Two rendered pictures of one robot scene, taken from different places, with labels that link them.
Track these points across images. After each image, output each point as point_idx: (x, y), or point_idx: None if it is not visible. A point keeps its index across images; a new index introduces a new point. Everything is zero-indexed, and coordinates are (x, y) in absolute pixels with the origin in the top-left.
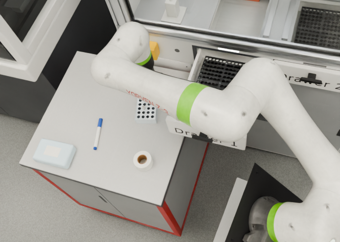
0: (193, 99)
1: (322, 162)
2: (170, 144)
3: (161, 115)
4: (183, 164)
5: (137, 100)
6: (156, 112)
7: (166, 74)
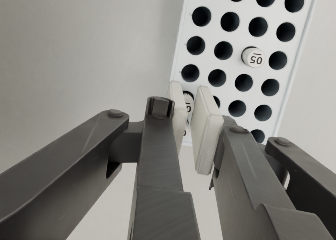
0: None
1: None
2: None
3: (160, 12)
4: None
5: (282, 112)
6: (181, 11)
7: (118, 234)
